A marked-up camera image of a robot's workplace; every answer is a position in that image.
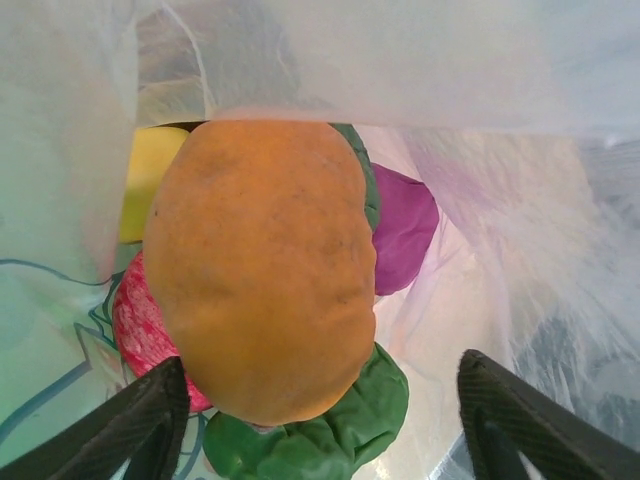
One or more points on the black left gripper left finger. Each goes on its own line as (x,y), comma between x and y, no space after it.
(125,425)

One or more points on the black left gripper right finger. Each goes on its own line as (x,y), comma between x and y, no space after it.
(525,430)

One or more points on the red toy fruit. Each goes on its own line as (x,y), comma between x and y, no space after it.
(137,325)

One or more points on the green toy vegetable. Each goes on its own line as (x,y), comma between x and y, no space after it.
(360,405)

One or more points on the orange toy fruit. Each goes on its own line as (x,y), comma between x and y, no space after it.
(260,260)

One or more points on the purple toy eggplant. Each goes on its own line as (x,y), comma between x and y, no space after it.
(400,225)

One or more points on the yellow green toy fruit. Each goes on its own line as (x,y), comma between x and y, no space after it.
(147,185)

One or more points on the clear blue-edged zip-top bag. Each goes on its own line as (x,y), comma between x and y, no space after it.
(450,60)

